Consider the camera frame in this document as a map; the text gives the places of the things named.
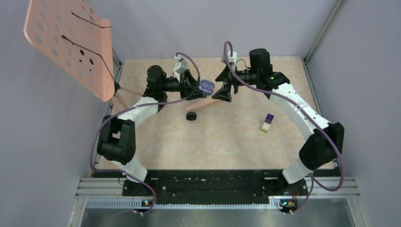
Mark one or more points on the purple and green toy blocks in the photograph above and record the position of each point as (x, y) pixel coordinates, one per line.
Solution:
(267, 123)

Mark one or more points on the grey-blue oval case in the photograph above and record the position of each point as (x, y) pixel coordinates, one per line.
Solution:
(211, 84)

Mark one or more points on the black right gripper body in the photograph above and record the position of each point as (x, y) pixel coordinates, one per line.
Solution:
(234, 78)

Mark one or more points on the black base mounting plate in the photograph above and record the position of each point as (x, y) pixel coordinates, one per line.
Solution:
(210, 187)

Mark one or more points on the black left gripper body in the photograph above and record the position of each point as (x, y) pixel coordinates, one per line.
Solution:
(184, 89)

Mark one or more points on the aluminium frame rail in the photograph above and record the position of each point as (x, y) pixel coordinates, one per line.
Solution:
(107, 193)

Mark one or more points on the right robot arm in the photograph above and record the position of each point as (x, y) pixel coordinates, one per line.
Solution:
(323, 139)

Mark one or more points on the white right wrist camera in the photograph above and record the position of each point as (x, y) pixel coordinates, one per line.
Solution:
(232, 59)

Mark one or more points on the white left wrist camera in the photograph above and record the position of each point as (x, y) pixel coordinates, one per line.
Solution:
(180, 67)

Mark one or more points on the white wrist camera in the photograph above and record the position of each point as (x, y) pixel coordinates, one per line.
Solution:
(232, 59)
(180, 67)

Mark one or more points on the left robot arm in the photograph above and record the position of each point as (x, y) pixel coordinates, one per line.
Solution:
(117, 138)

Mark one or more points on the pink perforated board stand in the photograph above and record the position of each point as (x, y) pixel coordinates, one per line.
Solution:
(78, 40)

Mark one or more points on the black earbud charging case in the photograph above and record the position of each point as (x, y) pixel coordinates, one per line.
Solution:
(191, 116)

